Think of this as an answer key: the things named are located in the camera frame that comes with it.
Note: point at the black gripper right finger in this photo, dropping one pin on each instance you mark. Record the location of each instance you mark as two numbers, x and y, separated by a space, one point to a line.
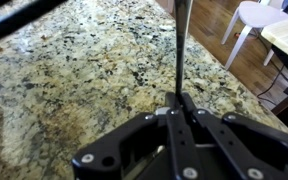
251 150

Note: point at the silver metal spoon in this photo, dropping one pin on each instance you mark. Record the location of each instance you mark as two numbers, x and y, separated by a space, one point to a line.
182 9

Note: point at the white plastic chair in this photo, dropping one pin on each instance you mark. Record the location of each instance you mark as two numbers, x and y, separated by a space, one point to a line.
254 15

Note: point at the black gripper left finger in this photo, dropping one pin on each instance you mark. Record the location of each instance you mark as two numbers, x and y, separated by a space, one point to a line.
157 147

